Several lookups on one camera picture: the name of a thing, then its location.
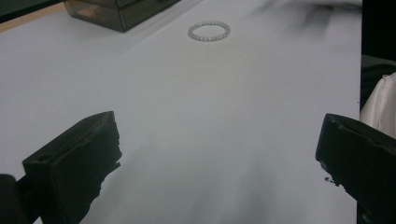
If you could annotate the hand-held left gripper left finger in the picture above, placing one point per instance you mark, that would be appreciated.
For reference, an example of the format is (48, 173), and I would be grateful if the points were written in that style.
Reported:
(71, 158)

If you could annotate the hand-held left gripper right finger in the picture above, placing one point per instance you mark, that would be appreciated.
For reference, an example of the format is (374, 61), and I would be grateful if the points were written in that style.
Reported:
(361, 155)

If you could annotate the smoky clear acrylic drawer box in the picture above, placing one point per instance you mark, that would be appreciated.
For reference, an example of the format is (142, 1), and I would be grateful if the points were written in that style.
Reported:
(124, 15)

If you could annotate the white cloth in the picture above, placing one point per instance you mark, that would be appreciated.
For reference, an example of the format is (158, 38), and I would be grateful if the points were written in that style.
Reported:
(381, 102)

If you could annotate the white table mat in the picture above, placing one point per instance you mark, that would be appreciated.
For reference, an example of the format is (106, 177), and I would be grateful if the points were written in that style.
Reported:
(202, 99)

